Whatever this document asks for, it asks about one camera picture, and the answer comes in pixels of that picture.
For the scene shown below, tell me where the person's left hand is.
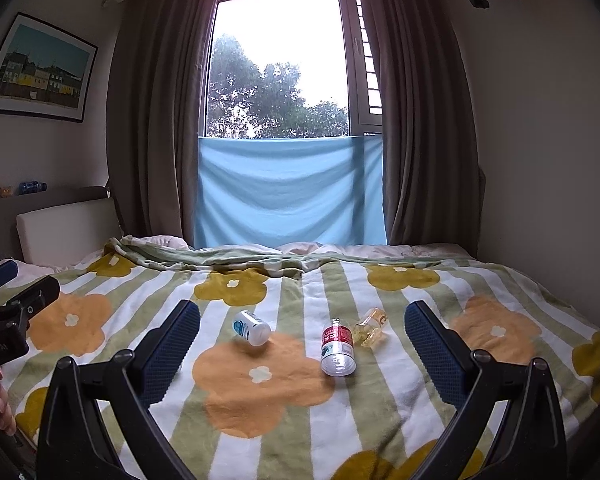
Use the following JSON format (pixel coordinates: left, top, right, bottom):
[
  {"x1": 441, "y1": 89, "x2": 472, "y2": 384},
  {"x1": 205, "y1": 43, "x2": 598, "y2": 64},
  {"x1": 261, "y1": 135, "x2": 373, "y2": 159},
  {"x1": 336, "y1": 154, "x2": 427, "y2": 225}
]
[{"x1": 0, "y1": 366, "x2": 18, "y2": 436}]

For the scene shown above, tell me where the white bottle with blue label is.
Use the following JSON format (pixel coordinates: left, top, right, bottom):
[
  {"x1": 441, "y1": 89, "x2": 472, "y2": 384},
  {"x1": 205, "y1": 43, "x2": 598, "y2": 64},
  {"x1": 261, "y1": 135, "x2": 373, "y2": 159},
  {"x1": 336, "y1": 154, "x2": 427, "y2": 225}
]
[{"x1": 232, "y1": 309, "x2": 272, "y2": 347}]

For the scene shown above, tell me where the window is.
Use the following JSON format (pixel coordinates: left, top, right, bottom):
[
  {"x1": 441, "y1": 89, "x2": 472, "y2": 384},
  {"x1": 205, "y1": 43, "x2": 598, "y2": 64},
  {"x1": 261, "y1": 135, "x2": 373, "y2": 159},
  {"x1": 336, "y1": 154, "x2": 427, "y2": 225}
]
[{"x1": 200, "y1": 0, "x2": 384, "y2": 139}]

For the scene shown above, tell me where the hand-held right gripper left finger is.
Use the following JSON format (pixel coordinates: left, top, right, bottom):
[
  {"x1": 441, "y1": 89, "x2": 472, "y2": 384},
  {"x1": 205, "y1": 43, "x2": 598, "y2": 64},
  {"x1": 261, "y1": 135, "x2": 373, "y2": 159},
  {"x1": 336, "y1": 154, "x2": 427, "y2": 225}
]
[{"x1": 36, "y1": 300, "x2": 201, "y2": 480}]

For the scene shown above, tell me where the brown headboard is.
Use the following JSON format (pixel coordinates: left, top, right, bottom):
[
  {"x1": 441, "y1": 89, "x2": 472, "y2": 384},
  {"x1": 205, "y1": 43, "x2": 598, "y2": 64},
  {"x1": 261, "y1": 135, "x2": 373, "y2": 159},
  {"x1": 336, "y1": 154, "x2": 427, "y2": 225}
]
[{"x1": 0, "y1": 185, "x2": 112, "y2": 267}]

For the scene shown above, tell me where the floral striped blanket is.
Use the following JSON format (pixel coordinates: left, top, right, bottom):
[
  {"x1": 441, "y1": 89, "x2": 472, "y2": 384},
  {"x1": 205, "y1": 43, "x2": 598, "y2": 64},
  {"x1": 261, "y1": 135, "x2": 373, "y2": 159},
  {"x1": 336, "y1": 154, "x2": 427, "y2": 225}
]
[{"x1": 0, "y1": 237, "x2": 600, "y2": 480}]

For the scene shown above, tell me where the white headboard cushion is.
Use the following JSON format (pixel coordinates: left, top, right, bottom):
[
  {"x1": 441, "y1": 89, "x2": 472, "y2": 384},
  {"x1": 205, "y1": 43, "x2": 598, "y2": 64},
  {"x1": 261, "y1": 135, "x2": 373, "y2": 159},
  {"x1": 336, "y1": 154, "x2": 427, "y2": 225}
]
[{"x1": 15, "y1": 197, "x2": 124, "y2": 266}]

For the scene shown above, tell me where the brown curtain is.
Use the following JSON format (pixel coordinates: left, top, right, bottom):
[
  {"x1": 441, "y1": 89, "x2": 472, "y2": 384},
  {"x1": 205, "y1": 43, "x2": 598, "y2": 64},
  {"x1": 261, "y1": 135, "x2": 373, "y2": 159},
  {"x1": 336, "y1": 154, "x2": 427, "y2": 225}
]
[
  {"x1": 362, "y1": 0, "x2": 487, "y2": 257},
  {"x1": 105, "y1": 0, "x2": 222, "y2": 249}
]

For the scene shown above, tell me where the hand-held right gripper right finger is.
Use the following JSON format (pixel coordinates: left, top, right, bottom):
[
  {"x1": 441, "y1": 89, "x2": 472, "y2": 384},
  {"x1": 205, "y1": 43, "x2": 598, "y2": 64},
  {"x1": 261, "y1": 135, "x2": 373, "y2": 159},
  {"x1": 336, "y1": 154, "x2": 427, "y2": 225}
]
[{"x1": 404, "y1": 301, "x2": 569, "y2": 480}]

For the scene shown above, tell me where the small yellow clear bottle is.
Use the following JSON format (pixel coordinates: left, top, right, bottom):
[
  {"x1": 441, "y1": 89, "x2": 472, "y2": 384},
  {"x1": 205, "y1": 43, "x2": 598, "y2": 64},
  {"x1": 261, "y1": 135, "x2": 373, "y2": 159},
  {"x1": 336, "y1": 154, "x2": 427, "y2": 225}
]
[{"x1": 353, "y1": 307, "x2": 391, "y2": 348}]

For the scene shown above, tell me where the framed picture of houses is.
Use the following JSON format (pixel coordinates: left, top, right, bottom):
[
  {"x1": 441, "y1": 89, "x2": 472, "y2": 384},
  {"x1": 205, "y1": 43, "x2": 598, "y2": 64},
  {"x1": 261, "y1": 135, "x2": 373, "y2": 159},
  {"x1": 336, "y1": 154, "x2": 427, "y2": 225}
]
[{"x1": 0, "y1": 11, "x2": 100, "y2": 124}]

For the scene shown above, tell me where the light blue cloth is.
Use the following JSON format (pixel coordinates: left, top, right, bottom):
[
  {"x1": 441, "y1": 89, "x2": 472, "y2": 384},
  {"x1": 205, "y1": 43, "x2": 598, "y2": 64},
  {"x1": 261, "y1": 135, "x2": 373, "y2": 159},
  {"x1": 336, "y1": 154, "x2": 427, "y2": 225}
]
[{"x1": 193, "y1": 135, "x2": 388, "y2": 250}]

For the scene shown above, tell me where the clear bottle with red label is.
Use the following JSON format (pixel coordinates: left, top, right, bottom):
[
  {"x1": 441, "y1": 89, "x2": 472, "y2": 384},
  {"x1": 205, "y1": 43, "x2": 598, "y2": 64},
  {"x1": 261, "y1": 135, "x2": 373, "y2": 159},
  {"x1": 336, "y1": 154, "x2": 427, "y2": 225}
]
[{"x1": 320, "y1": 318, "x2": 357, "y2": 377}]

